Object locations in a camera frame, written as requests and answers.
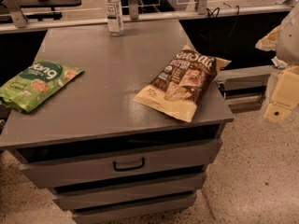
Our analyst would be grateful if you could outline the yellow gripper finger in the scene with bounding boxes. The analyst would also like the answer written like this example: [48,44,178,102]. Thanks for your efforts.
[255,26,278,51]
[263,66,299,123]

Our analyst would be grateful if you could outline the brown sea salt chip bag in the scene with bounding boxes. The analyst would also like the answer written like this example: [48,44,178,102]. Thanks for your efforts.
[134,45,230,122]

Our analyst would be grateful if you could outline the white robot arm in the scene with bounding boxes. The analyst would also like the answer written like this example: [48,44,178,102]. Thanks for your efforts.
[255,4,299,123]

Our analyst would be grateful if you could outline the clear plastic water bottle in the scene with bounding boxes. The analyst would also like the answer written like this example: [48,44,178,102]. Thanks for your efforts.
[104,0,124,36]

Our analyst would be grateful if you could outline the green snack bag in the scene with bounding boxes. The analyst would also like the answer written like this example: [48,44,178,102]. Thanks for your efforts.
[0,60,83,113]

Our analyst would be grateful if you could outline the white crumpled packet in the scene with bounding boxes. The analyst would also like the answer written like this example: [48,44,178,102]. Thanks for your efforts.
[272,56,288,69]

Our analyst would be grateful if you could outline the low grey bench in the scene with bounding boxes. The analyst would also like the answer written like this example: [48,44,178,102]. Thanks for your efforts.
[215,65,274,113]

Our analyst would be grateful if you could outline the top grey drawer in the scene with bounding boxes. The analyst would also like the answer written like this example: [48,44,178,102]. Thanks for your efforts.
[21,138,222,189]

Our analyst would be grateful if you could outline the grey drawer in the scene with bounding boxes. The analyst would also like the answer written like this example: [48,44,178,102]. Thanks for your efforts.
[53,172,206,210]
[72,192,196,224]
[21,138,222,189]

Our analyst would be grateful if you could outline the middle grey drawer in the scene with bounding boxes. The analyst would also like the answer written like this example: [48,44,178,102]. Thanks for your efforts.
[53,172,206,210]

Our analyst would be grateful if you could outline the bottom grey drawer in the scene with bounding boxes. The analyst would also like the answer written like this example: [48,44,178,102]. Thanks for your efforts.
[72,192,196,224]

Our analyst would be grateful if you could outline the grey drawer cabinet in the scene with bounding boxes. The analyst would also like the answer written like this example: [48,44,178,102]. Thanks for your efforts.
[1,21,233,216]

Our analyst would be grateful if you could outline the black background table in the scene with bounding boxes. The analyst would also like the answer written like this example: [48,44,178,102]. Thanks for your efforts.
[0,0,87,21]

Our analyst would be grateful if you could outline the black cables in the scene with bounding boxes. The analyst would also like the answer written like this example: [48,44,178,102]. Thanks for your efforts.
[206,2,241,42]

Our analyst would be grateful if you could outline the black drawer handle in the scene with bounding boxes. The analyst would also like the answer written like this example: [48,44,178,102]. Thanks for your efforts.
[113,158,145,172]

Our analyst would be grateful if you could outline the metal rail frame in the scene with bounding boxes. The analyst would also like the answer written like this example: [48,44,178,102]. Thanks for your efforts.
[0,0,297,34]

